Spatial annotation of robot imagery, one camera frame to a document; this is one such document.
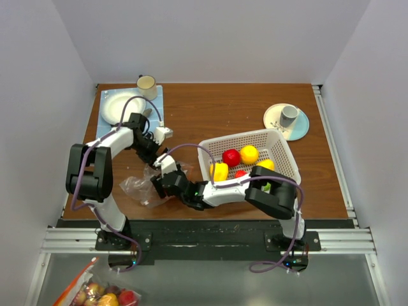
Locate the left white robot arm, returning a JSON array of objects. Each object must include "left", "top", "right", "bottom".
[{"left": 66, "top": 113, "right": 173, "bottom": 250}]

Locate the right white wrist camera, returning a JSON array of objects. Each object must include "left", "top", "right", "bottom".
[{"left": 153, "top": 154, "right": 178, "bottom": 177}]

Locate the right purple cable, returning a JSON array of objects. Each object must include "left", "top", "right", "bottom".
[{"left": 156, "top": 143, "right": 305, "bottom": 274}]

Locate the aluminium frame rail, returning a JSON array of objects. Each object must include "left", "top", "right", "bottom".
[{"left": 41, "top": 84, "right": 391, "bottom": 306}]

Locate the beige enamel mug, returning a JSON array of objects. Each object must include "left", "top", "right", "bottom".
[{"left": 136, "top": 75, "right": 158, "bottom": 100}]

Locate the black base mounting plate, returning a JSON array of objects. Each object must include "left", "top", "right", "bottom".
[{"left": 91, "top": 220, "right": 321, "bottom": 269}]

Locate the pink and blue plate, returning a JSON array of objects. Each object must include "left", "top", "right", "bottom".
[{"left": 263, "top": 103, "right": 310, "bottom": 141}]

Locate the clear zip top bag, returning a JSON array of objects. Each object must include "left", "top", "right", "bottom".
[{"left": 119, "top": 166, "right": 174, "bottom": 208}]

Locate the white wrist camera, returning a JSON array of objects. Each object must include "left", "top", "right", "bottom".
[
  {"left": 153, "top": 154, "right": 178, "bottom": 177},
  {"left": 154, "top": 126, "right": 173, "bottom": 145}
]

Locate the white perforated plastic basket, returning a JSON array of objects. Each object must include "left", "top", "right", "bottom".
[{"left": 198, "top": 129, "right": 302, "bottom": 184}]

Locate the purple cable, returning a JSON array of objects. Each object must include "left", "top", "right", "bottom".
[
  {"left": 156, "top": 143, "right": 305, "bottom": 274},
  {"left": 70, "top": 95, "right": 164, "bottom": 212}
]

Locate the metal spoon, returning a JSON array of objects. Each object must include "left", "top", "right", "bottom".
[{"left": 142, "top": 108, "right": 152, "bottom": 118}]

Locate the fake red apple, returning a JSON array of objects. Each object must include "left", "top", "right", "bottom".
[{"left": 222, "top": 149, "right": 241, "bottom": 168}]

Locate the fake yellow lemon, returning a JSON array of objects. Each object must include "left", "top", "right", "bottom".
[{"left": 240, "top": 145, "right": 259, "bottom": 164}]

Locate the small fake red fruit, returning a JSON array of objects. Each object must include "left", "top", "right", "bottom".
[{"left": 235, "top": 170, "right": 247, "bottom": 179}]

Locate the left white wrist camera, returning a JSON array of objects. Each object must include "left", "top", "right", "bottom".
[{"left": 154, "top": 126, "right": 173, "bottom": 145}]

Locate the fake yellow pepper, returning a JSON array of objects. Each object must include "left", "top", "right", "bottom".
[{"left": 209, "top": 163, "right": 229, "bottom": 182}]

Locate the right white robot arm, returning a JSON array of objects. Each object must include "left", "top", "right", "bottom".
[{"left": 150, "top": 166, "right": 307, "bottom": 251}]

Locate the white bowl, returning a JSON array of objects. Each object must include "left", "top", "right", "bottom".
[{"left": 101, "top": 92, "right": 146, "bottom": 125}]

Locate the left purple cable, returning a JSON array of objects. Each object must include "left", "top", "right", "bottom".
[{"left": 70, "top": 95, "right": 164, "bottom": 212}]

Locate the fake yellow pear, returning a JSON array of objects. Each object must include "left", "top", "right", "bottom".
[{"left": 256, "top": 159, "right": 275, "bottom": 171}]

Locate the grey cup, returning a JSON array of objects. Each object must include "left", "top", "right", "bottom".
[{"left": 280, "top": 105, "right": 299, "bottom": 127}]

